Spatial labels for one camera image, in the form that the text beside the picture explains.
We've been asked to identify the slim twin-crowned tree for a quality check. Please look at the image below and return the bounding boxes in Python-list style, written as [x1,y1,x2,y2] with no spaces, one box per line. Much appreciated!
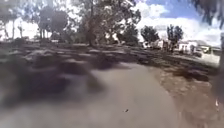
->
[165,23,185,52]

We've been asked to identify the dark round tree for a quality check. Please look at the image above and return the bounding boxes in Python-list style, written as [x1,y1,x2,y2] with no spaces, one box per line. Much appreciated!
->
[120,23,140,47]

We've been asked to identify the small dark tree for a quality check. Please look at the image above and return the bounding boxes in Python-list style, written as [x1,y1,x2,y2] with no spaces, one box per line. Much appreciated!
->
[140,25,161,45]

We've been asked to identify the overhanging tree foliage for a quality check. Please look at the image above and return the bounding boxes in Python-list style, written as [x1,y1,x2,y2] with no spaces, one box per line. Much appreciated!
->
[191,0,224,30]

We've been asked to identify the row of trees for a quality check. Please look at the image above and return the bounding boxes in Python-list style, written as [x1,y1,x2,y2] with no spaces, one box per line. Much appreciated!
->
[0,0,73,43]

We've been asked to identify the white vehicle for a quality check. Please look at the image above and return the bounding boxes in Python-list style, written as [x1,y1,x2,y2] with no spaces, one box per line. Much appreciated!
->
[199,46,223,66]

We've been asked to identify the large leafy tree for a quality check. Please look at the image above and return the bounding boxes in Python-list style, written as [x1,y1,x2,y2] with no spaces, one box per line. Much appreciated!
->
[70,0,142,48]

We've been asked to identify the white building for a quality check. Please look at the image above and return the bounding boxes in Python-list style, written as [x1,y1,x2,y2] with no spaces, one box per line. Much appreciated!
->
[177,39,202,55]

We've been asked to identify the grey paved path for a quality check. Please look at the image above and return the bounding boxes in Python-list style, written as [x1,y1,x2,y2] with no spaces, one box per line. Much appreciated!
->
[0,61,190,128]

